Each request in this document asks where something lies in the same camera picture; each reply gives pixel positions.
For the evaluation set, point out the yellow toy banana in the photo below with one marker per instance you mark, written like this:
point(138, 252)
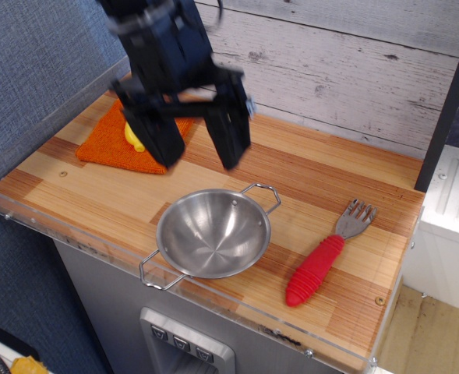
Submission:
point(132, 139)

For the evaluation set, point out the clear acrylic table guard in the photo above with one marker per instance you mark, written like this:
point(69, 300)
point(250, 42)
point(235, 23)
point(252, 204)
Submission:
point(112, 215)

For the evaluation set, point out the silver dispenser button panel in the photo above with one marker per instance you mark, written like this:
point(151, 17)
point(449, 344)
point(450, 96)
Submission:
point(182, 344)

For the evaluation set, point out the red handled metal spatula fork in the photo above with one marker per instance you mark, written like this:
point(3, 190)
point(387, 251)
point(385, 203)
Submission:
point(310, 274)

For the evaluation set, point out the silver toy fridge cabinet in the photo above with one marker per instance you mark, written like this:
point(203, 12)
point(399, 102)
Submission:
point(114, 299)

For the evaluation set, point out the silver metal bowl with handles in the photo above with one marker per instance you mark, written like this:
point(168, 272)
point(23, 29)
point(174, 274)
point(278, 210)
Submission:
point(214, 233)

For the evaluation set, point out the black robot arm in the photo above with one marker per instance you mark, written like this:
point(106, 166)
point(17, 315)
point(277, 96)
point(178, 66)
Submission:
point(193, 102)

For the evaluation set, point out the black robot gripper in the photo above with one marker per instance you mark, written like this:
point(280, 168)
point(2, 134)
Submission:
point(171, 54)

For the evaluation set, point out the orange knitted cloth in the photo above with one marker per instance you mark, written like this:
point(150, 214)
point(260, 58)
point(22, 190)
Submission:
point(107, 145)

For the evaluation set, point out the white ridged side unit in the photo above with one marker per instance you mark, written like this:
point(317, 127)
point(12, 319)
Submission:
point(431, 265)

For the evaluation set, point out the dark right vertical post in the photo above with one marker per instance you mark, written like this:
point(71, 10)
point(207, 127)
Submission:
point(440, 135)

